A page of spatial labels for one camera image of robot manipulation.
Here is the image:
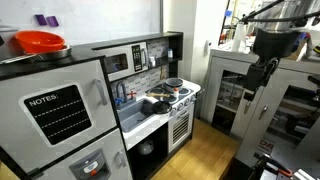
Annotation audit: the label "orange plastic bowl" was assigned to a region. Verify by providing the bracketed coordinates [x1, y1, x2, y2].
[14, 30, 67, 55]

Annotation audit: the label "metal cabinet handle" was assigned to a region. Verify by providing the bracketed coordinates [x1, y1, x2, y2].
[244, 100, 253, 115]
[258, 104, 270, 121]

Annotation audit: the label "gray toy sink basin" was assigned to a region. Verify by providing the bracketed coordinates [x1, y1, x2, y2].
[117, 98, 164, 134]

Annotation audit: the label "toy refrigerator with chalkboard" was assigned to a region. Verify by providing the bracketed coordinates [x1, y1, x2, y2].
[0, 59, 118, 174]

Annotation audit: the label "white toy oven door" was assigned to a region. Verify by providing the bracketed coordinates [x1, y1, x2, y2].
[167, 103, 195, 154]

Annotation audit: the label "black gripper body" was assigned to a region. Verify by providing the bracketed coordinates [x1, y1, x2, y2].
[252, 28, 301, 64]

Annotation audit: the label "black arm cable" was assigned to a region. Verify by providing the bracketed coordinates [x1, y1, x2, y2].
[239, 0, 320, 25]

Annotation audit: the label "gray toy pot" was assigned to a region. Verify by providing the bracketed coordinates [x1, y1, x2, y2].
[164, 77, 185, 94]

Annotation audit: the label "white wall box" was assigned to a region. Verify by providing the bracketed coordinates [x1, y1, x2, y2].
[203, 39, 214, 56]

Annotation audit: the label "whiteboard panel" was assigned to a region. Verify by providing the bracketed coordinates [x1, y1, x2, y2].
[0, 0, 164, 46]

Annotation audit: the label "toy microwave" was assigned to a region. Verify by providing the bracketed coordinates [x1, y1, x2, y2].
[99, 41, 150, 83]

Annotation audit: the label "small cardboard box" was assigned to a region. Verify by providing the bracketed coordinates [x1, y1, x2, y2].
[289, 39, 308, 62]

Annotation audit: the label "white sign red letters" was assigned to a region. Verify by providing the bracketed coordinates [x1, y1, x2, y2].
[257, 137, 276, 155]

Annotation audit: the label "gray glass door cabinet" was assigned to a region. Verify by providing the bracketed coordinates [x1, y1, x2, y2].
[201, 48, 320, 168]

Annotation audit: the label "black clamp orange handle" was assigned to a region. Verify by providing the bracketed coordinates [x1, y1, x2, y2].
[252, 152, 320, 180]

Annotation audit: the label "black white toy kitchen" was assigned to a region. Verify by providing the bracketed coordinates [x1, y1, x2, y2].
[0, 30, 203, 180]

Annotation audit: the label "fridge door with dispenser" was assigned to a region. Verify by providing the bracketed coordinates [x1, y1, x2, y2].
[33, 128, 134, 180]

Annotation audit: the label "black frying pan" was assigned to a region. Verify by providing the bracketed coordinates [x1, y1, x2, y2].
[151, 100, 173, 115]

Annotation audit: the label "small gray cup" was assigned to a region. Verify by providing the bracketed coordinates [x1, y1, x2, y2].
[148, 55, 157, 69]

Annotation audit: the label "gray toy faucet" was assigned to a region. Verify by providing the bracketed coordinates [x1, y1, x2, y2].
[114, 80, 138, 107]

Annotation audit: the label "purple magnet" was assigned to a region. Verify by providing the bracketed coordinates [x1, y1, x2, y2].
[34, 14, 48, 27]
[45, 15, 60, 28]

